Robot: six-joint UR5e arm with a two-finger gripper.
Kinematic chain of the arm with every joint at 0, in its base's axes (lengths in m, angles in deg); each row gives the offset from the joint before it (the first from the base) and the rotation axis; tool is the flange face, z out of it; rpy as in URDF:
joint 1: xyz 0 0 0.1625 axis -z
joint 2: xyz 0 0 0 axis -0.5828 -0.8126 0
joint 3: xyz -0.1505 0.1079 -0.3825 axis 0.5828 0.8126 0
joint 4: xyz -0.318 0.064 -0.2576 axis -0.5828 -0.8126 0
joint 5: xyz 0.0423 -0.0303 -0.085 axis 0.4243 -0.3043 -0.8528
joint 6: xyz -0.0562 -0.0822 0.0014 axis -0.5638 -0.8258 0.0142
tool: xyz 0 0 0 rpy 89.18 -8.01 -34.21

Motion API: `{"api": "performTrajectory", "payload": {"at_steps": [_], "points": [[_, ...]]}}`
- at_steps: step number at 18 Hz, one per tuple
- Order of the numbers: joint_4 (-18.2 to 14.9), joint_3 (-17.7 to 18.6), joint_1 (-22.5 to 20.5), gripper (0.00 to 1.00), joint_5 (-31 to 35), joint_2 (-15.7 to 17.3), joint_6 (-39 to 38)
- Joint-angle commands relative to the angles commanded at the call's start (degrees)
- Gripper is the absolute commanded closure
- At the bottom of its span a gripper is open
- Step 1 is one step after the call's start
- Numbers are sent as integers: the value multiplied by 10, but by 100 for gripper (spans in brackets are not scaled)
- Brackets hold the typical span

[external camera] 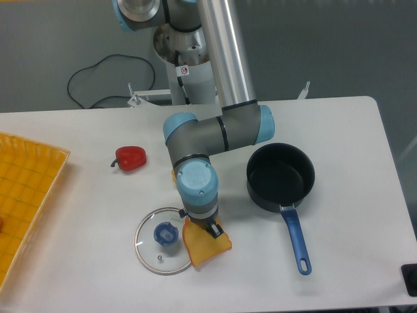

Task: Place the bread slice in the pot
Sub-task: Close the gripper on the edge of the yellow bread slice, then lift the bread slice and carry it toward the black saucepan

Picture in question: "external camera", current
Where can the black device at table edge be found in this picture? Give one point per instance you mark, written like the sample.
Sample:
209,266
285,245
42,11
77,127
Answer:
409,272

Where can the yellow toy bell pepper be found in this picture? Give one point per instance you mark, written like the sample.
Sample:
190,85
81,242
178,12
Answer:
174,176

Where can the yellow woven tray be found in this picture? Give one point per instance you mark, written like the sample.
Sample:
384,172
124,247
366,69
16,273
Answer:
29,171

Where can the glass lid blue knob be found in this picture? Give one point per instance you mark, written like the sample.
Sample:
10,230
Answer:
158,242

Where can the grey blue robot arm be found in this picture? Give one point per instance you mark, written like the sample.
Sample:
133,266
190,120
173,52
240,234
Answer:
242,121

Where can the dark pot blue handle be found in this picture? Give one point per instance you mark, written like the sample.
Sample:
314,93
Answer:
279,177

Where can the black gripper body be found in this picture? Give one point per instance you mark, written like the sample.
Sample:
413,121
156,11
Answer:
204,220

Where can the red toy bell pepper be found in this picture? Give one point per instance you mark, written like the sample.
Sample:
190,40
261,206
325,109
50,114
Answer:
129,158

